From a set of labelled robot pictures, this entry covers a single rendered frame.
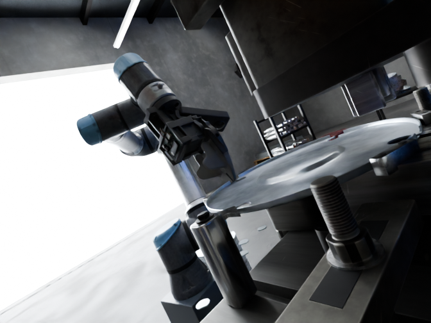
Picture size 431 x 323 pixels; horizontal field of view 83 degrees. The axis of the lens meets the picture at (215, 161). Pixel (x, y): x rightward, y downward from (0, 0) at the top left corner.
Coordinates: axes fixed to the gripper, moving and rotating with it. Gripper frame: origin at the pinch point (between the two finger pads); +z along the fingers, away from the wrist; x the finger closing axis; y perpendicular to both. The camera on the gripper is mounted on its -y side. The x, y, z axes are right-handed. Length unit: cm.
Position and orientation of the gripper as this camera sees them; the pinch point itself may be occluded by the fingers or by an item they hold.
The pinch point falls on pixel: (232, 174)
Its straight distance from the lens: 47.6
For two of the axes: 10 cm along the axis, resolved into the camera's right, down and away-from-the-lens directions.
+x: 3.6, -6.0, -7.2
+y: -6.8, 3.5, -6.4
